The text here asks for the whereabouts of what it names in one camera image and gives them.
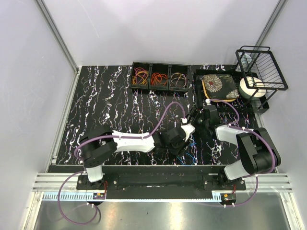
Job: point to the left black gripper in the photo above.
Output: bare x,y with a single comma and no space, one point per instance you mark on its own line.
181,149

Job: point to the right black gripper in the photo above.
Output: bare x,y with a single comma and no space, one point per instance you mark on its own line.
192,114

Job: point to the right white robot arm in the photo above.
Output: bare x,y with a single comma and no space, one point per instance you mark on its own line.
257,152

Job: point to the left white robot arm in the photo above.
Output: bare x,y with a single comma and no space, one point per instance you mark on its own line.
95,150

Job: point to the black three-compartment bin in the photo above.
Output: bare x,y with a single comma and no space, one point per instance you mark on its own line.
159,77

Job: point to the white ceramic bowl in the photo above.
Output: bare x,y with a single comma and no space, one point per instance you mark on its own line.
254,88

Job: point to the pale blue cup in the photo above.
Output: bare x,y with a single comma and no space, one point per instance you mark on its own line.
245,61

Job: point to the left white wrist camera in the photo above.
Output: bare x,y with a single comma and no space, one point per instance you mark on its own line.
189,129

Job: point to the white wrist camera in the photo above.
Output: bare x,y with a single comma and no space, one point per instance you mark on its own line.
189,129
208,104

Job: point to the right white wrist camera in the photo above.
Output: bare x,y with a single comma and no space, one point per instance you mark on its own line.
208,104

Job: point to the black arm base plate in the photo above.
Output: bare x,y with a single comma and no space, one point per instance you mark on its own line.
161,182

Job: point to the black wire dish rack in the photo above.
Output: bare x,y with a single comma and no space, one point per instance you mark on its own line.
264,67

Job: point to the aluminium ruler rail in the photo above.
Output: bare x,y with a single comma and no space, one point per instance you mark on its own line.
95,197

